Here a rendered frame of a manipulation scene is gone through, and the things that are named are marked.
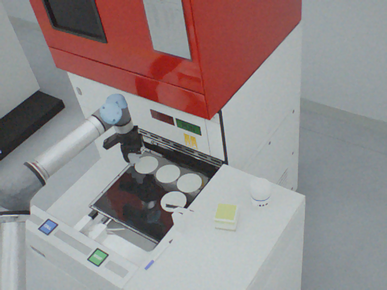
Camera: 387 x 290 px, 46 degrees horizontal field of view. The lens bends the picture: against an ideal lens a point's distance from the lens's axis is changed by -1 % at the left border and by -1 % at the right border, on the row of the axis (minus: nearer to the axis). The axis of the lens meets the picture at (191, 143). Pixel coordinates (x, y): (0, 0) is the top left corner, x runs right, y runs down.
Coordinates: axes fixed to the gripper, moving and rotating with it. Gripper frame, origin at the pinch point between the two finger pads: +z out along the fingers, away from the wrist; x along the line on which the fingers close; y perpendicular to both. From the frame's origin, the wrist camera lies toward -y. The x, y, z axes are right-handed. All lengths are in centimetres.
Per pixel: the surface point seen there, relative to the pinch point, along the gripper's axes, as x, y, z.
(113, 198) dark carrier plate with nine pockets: -18.3, -4.3, 1.4
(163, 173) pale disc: -5.3, 14.8, 1.3
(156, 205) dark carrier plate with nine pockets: -22.2, 14.1, 1.3
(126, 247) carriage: -39.7, 5.1, 3.2
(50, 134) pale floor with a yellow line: 121, -110, 91
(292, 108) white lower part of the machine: 46, 70, 13
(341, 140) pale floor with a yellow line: 102, 108, 91
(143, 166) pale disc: -1.1, 5.5, 1.2
